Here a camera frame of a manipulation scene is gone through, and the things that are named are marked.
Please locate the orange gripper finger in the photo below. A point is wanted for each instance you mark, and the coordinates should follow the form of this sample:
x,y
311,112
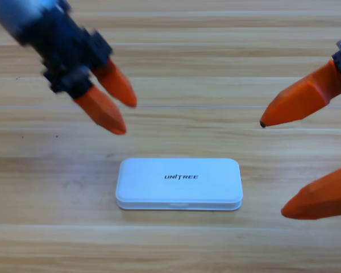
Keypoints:
x,y
324,199
116,82
102,111
301,102

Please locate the white Unitree pencil case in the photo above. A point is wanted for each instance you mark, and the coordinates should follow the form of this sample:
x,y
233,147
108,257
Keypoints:
x,y
179,185

